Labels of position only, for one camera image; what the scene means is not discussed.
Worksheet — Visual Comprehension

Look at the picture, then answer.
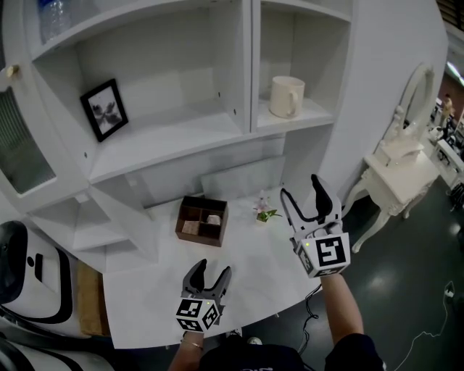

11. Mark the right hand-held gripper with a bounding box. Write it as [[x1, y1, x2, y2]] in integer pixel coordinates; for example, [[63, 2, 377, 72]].
[[279, 173, 352, 280]]

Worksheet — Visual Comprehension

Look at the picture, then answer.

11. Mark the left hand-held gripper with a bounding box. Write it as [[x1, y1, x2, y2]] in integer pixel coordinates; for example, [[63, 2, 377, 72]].
[[175, 258, 233, 333]]

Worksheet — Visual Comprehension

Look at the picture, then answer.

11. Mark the cream ceramic mug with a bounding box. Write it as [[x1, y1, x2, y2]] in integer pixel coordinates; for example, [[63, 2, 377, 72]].
[[268, 75, 306, 118]]

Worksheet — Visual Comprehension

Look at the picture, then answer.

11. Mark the white desk shelving unit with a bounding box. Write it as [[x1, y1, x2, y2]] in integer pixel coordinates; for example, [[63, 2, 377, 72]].
[[0, 0, 355, 275]]

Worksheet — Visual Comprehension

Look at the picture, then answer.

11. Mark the person's left forearm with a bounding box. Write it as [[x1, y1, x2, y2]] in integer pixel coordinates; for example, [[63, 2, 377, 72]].
[[168, 329, 206, 371]]

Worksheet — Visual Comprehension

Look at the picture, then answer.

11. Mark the person's right forearm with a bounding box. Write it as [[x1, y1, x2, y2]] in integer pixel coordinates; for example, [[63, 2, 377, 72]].
[[320, 273, 365, 345]]

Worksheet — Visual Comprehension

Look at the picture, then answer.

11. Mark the brown wooden organizer box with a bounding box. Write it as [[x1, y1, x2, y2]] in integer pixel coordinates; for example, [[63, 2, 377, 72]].
[[175, 195, 229, 248]]

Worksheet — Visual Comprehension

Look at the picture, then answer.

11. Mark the small potted flower plant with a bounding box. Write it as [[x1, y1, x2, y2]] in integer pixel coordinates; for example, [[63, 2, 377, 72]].
[[252, 190, 283, 223]]

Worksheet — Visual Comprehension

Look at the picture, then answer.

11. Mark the person's dark shirt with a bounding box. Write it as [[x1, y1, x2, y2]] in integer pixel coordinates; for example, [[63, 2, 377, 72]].
[[197, 332, 385, 371]]

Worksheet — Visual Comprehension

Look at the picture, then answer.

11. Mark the cream vanity dressing table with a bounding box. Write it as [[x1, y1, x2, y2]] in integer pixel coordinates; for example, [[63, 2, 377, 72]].
[[340, 144, 440, 254]]

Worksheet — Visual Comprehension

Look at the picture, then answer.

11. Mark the flat brown cardboard box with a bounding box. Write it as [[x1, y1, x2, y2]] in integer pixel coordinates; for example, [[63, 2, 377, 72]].
[[76, 261, 111, 337]]

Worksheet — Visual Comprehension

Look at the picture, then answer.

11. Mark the white work table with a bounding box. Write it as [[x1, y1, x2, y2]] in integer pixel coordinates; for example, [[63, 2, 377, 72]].
[[434, 139, 464, 182]]

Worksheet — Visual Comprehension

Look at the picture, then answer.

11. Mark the clear water bottle blue label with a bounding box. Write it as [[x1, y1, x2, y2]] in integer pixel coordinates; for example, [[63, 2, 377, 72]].
[[38, 0, 72, 44]]

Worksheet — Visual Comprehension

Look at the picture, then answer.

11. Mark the black power cable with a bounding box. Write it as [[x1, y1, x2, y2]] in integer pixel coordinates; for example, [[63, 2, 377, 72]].
[[297, 284, 323, 356]]

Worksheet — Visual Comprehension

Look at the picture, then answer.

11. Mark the oval vanity mirror cream frame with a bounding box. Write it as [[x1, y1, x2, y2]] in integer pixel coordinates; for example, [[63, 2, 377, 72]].
[[378, 62, 436, 167]]

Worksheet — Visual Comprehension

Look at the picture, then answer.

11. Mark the white power cable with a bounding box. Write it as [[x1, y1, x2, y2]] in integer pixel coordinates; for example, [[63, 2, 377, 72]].
[[393, 280, 456, 371]]

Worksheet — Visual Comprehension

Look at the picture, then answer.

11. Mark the black picture frame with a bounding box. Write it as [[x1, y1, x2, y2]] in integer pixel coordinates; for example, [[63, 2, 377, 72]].
[[80, 78, 130, 143]]

